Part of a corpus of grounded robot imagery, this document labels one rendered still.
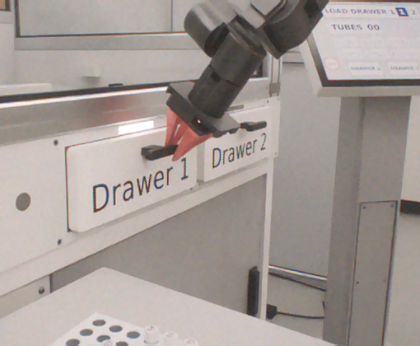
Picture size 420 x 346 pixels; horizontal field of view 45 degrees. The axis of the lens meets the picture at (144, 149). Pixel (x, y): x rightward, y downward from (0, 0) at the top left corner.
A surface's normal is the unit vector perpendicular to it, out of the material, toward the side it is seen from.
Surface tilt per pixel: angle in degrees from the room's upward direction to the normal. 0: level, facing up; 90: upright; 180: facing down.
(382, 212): 90
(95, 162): 90
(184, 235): 90
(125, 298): 0
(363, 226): 90
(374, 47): 50
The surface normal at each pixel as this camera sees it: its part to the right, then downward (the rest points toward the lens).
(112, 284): 0.00, -0.98
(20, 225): 0.80, 0.11
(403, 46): 0.12, -0.48
